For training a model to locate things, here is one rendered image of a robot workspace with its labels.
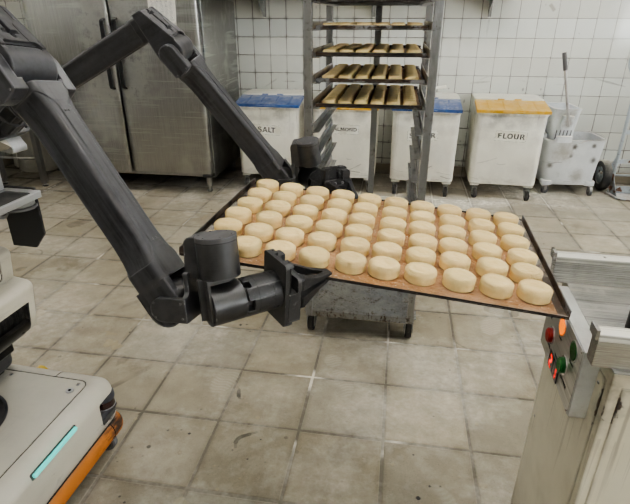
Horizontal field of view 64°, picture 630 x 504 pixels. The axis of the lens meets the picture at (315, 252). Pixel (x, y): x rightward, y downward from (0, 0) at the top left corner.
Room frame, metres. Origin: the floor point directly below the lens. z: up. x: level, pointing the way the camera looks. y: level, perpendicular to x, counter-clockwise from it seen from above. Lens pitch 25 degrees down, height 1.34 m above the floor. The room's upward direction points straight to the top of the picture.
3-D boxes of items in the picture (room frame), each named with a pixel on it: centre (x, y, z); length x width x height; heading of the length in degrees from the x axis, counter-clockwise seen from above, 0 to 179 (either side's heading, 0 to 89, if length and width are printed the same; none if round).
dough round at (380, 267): (0.71, -0.11, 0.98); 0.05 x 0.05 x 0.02
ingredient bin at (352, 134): (4.39, -0.28, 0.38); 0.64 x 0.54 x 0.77; 172
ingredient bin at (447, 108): (4.28, -0.92, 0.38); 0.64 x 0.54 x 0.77; 170
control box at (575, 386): (0.80, -0.49, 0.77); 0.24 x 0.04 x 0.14; 169
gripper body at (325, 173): (1.16, -0.03, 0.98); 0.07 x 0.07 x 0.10; 33
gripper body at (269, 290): (0.64, 0.08, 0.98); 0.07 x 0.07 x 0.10; 33
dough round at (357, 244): (0.79, -0.07, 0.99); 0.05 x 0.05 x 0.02
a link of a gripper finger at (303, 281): (0.68, 0.02, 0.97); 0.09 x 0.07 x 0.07; 123
